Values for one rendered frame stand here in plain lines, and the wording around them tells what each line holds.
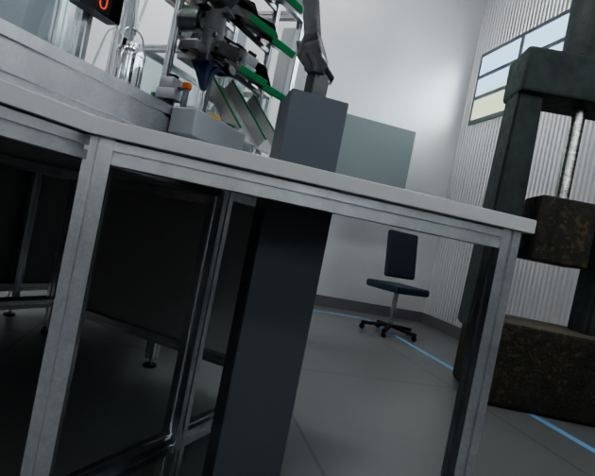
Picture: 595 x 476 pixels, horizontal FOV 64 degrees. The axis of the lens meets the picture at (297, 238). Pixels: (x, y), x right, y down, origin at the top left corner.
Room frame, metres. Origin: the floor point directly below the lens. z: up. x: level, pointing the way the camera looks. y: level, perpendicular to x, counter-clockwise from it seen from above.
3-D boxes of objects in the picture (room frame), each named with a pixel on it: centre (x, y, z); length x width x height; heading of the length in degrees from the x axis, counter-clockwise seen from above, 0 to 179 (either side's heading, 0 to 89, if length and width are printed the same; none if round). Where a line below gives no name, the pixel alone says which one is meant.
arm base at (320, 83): (1.18, 0.03, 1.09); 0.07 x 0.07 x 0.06; 14
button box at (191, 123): (1.15, 0.26, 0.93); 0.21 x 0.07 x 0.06; 156
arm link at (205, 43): (1.27, 0.32, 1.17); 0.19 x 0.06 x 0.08; 156
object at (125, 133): (1.23, 0.04, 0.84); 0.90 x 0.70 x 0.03; 104
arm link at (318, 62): (1.18, 0.03, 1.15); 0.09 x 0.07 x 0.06; 163
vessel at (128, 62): (2.19, 0.91, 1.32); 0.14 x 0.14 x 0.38
